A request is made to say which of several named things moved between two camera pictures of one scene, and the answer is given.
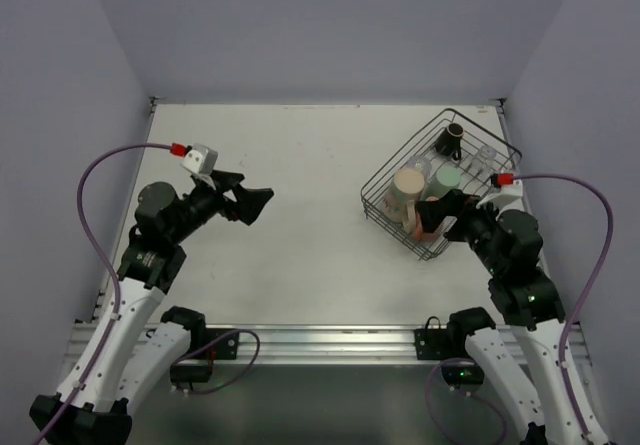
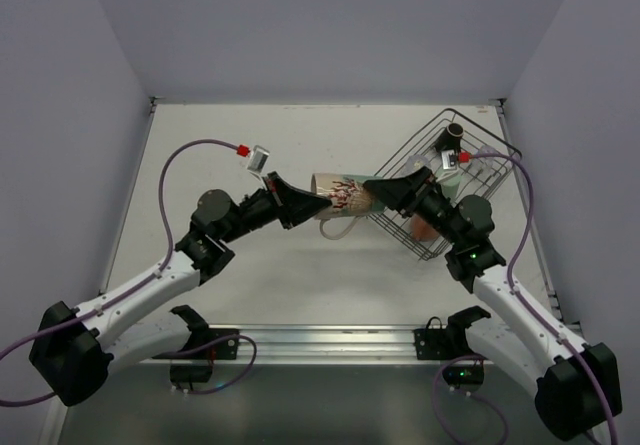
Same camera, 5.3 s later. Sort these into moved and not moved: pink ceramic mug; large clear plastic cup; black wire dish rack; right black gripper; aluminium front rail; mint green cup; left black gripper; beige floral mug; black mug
Moved: right black gripper; beige floral mug; left black gripper
Not moved: large clear plastic cup; black mug; mint green cup; pink ceramic mug; aluminium front rail; black wire dish rack
